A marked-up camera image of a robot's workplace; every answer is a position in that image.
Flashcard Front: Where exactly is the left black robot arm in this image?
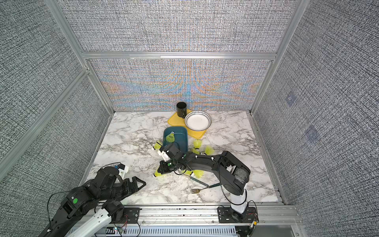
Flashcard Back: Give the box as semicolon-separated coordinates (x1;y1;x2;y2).
39;166;146;237

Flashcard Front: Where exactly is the teal plastic storage box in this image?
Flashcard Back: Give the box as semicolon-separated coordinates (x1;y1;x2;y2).
162;126;188;153

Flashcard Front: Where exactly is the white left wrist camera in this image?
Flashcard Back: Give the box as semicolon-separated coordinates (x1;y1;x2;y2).
114;163;129;176

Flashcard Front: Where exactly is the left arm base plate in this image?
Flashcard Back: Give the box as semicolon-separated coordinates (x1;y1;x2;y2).
111;207;141;224

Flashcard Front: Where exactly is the black cup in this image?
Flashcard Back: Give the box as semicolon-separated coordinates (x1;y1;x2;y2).
176;102;187;118

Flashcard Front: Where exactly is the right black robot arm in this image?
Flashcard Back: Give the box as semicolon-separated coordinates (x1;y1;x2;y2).
157;149;251;214

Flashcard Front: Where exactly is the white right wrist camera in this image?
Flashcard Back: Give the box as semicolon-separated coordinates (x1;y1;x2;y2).
158;147;171;162

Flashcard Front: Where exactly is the yellow shuttlecock seven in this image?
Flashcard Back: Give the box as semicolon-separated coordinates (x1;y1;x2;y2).
193;139;202;150

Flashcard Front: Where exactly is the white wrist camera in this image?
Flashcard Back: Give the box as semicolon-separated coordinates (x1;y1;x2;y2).
158;147;171;162
114;163;129;176

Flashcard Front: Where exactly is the yellow shuttlecock five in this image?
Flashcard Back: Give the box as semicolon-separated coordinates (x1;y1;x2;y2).
203;145;215;156

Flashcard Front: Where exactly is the yellow plastic tray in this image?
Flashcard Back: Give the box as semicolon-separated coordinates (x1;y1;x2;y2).
167;112;207;139

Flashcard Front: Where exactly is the aluminium front rail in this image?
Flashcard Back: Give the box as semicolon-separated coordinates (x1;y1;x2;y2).
59;204;309;229

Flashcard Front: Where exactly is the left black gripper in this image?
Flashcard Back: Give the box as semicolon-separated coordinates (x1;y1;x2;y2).
100;175;148;201

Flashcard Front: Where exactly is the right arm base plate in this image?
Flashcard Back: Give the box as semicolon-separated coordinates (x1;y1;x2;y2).
217;205;259;223

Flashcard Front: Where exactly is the yellow shuttlecock six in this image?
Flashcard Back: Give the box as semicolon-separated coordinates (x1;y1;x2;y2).
192;147;201;155

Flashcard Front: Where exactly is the white patterned plate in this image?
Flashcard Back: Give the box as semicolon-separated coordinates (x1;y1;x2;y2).
184;111;212;131

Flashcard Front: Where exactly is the green handled knife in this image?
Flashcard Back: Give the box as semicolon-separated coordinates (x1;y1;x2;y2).
184;174;209;187

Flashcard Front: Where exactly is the yellow shuttlecock four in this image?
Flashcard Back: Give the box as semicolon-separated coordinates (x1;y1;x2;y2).
153;141;162;150

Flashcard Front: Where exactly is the yellow shuttlecock three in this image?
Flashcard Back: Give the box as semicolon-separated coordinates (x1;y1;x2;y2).
185;170;204;178

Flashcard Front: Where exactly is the green handled fork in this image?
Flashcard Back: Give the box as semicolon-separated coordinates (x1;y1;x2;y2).
190;183;221;194

